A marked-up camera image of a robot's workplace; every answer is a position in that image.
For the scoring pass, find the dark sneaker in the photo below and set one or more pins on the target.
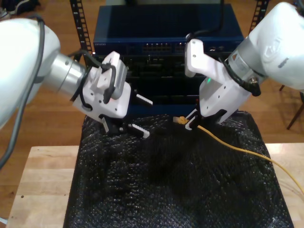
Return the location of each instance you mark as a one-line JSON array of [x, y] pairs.
[[23, 6]]

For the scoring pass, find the black bubble mat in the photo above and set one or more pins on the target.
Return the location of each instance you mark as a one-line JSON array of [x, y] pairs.
[[166, 190]]

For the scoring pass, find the blue network switch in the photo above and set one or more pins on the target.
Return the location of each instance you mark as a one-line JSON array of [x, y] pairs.
[[154, 21]]

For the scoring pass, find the black rack server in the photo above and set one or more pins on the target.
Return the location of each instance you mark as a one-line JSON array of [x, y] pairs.
[[154, 66]]

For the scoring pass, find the black perforated rack post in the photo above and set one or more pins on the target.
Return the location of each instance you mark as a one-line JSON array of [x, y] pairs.
[[260, 9], [79, 21]]

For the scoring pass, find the white sneaker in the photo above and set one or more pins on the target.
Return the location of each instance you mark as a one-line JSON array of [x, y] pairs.
[[3, 13]]

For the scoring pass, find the brown wooden chair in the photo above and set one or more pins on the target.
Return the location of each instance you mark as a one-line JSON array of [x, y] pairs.
[[295, 117]]

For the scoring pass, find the blue rack base board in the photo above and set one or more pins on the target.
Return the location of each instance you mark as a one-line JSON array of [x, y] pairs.
[[161, 109]]

